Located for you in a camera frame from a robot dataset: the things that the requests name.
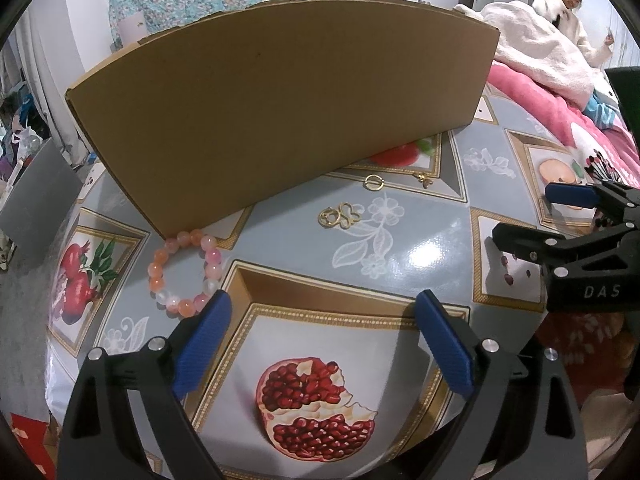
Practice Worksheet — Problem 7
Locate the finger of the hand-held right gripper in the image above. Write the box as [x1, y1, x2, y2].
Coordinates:
[545, 180, 640, 223]
[491, 222, 640, 277]

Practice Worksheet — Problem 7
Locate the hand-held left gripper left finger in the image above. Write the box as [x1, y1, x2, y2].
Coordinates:
[57, 290, 233, 480]

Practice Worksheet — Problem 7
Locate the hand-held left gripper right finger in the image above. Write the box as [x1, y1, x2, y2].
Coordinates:
[400, 290, 591, 480]

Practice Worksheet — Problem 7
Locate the orange pink bead bracelet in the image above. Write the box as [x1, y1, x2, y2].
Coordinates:
[148, 229, 223, 317]

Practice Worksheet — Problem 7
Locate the gold clover pendant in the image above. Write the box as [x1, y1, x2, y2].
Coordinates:
[319, 203, 363, 230]

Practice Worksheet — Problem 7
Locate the brown cardboard box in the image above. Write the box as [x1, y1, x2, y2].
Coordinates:
[65, 0, 501, 240]

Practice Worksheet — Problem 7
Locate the red floral garment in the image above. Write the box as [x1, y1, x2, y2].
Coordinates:
[535, 310, 638, 411]

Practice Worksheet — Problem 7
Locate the blue striped cloth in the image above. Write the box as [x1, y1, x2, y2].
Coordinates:
[582, 95, 623, 128]

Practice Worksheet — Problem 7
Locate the pink printed blanket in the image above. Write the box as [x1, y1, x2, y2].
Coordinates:
[487, 62, 640, 186]

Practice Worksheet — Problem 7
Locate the pomegranate printed tablecloth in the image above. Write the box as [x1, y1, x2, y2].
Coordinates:
[45, 105, 640, 480]

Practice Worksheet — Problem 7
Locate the white fleece blanket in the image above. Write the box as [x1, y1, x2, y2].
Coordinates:
[452, 0, 608, 111]

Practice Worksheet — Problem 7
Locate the red flat box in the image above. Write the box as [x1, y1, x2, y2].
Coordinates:
[10, 412, 58, 480]

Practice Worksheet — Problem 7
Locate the grey board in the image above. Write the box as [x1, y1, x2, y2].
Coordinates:
[0, 140, 83, 263]

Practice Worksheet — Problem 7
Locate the clothes rack with garments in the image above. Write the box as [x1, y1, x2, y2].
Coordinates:
[0, 77, 51, 186]

